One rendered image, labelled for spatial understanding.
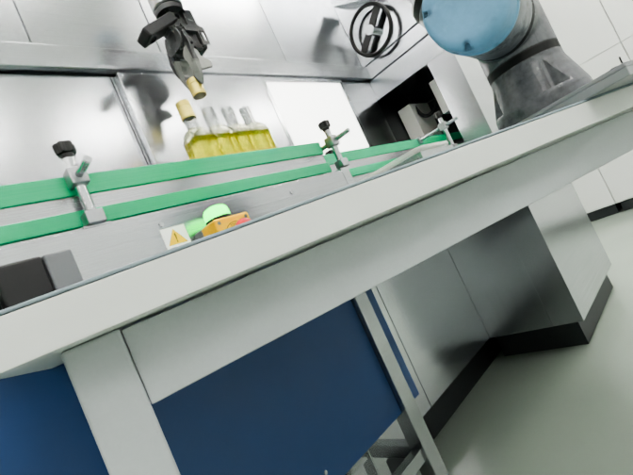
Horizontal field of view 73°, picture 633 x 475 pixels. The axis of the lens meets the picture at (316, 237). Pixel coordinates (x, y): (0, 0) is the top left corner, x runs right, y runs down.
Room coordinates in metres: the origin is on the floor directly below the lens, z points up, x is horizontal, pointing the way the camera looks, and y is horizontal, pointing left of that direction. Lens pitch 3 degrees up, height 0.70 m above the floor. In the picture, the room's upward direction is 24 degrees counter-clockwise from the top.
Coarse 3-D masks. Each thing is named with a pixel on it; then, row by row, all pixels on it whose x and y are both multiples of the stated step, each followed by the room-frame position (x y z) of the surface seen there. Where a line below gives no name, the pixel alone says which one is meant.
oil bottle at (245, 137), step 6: (234, 126) 1.01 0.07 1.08; (240, 126) 1.02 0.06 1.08; (246, 126) 1.03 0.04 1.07; (234, 132) 1.00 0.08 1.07; (240, 132) 1.01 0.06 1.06; (246, 132) 1.02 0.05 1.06; (252, 132) 1.04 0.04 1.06; (240, 138) 1.00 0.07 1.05; (246, 138) 1.01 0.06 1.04; (252, 138) 1.03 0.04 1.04; (240, 144) 1.00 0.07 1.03; (246, 144) 1.01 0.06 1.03; (252, 144) 1.02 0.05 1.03; (246, 150) 1.00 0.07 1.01; (252, 150) 1.02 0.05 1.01; (258, 150) 1.03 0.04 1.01
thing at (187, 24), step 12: (156, 12) 0.99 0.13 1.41; (180, 12) 1.02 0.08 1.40; (180, 24) 1.01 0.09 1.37; (192, 24) 1.03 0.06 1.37; (168, 36) 0.99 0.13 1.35; (180, 36) 0.97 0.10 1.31; (192, 36) 1.01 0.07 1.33; (168, 48) 1.01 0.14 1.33; (180, 48) 0.98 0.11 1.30; (204, 48) 1.03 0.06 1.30
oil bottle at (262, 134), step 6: (252, 126) 1.05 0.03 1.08; (258, 126) 1.06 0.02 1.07; (264, 126) 1.07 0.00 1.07; (258, 132) 1.05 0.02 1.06; (264, 132) 1.06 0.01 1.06; (258, 138) 1.05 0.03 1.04; (264, 138) 1.06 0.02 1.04; (270, 138) 1.07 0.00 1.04; (258, 144) 1.05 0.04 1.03; (264, 144) 1.05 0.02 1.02; (270, 144) 1.07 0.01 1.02
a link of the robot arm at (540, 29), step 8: (536, 0) 0.65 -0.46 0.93; (536, 8) 0.64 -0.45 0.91; (536, 16) 0.64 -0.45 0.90; (544, 16) 0.66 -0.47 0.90; (536, 24) 0.65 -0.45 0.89; (544, 24) 0.66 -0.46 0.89; (528, 32) 0.64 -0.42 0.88; (536, 32) 0.65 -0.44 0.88; (544, 32) 0.65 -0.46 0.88; (552, 32) 0.66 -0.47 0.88; (528, 40) 0.65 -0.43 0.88; (536, 40) 0.65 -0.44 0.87; (544, 40) 0.65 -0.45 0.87; (520, 48) 0.66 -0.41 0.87; (504, 56) 0.66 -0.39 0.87; (512, 56) 0.66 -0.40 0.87; (480, 64) 0.73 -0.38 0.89; (488, 64) 0.70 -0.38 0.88; (496, 64) 0.69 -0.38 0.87; (488, 72) 0.71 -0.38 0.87
